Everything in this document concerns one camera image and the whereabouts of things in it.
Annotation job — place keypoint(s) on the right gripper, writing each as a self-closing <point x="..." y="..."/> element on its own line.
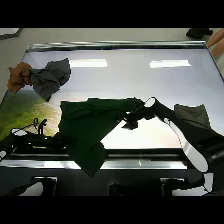
<point x="140" y="115"/>

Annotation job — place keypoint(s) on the dark green T-shirt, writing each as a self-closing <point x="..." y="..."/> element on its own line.
<point x="83" y="130"/>

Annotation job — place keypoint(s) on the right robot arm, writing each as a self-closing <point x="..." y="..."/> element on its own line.
<point x="193" y="140"/>

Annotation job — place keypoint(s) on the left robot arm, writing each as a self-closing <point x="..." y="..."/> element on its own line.
<point x="30" y="141"/>

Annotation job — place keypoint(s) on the olive green garment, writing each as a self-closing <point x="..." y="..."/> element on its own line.
<point x="193" y="115"/>

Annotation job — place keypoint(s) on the grey garment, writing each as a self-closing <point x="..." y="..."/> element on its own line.
<point x="50" y="78"/>

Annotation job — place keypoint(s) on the person's legs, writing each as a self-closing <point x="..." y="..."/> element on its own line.
<point x="217" y="43"/>

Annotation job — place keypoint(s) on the orange-brown garment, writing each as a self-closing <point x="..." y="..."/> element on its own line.
<point x="19" y="77"/>

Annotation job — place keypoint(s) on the silver frame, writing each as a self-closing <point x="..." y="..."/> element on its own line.
<point x="133" y="164"/>

